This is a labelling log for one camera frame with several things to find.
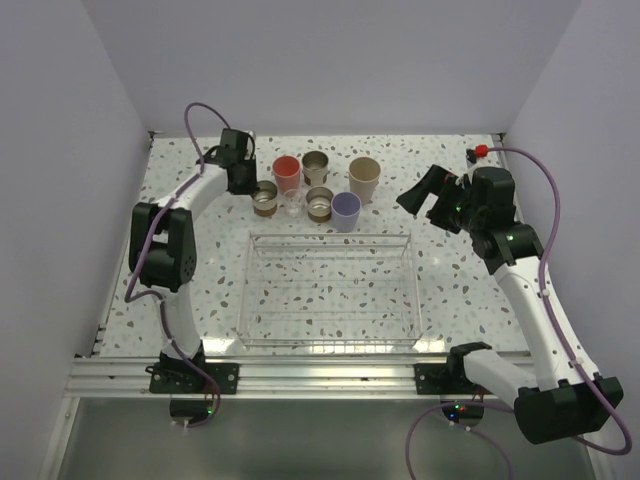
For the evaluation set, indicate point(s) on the steel cup back row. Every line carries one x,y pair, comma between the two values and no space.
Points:
315,168

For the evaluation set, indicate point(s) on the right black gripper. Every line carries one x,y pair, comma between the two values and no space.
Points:
440,182

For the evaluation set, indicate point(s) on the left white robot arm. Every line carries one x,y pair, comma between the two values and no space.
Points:
163,256

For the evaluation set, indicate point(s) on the aluminium mounting rail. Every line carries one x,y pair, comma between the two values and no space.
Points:
340,377

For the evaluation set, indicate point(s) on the tall beige cup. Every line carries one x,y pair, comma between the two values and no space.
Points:
364,174

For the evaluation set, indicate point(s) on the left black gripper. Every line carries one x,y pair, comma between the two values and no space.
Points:
251,186

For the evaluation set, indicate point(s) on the clear glass cup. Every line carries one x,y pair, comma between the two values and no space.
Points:
294,203

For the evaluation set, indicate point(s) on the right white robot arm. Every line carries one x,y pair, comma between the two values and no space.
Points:
565,395

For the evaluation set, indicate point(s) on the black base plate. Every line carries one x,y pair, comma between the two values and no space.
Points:
220,377
436,379

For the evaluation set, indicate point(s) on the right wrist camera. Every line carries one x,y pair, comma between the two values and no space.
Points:
473,155

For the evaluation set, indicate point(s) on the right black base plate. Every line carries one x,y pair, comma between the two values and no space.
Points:
436,379

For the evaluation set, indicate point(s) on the red plastic cup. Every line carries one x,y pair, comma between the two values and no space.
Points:
287,171

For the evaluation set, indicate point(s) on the cream steel cup brown band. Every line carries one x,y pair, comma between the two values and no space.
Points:
264,199

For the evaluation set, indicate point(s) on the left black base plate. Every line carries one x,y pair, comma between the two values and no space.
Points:
220,377

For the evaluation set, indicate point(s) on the steel cup front middle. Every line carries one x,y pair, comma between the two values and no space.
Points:
318,200

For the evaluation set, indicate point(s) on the purple plastic cup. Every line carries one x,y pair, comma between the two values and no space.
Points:
346,207

